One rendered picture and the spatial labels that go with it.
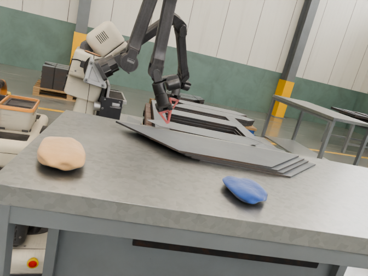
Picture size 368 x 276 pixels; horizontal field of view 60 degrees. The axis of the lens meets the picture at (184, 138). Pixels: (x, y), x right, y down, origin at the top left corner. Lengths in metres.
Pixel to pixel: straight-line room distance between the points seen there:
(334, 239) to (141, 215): 0.42
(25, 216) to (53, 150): 0.14
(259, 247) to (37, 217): 0.45
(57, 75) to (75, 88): 4.45
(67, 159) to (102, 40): 0.95
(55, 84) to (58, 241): 4.84
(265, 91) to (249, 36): 1.73
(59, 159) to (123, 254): 0.81
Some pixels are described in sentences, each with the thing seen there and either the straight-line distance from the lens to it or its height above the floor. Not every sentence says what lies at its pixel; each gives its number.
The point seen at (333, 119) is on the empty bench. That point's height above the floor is 0.92.
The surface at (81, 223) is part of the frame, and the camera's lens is 0.66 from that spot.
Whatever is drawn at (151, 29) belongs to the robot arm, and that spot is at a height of 1.40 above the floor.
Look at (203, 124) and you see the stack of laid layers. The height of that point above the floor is 0.84.
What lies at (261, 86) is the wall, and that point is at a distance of 10.15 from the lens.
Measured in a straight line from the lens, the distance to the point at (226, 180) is 0.79.
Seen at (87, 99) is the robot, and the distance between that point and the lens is 1.63.
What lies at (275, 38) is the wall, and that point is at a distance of 10.16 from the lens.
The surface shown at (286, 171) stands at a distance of 1.05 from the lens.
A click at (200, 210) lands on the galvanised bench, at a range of 0.66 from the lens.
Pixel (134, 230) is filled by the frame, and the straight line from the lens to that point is 0.66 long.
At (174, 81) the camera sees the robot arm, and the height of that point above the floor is 1.20.
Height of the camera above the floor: 1.35
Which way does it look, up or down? 15 degrees down
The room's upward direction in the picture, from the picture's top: 14 degrees clockwise
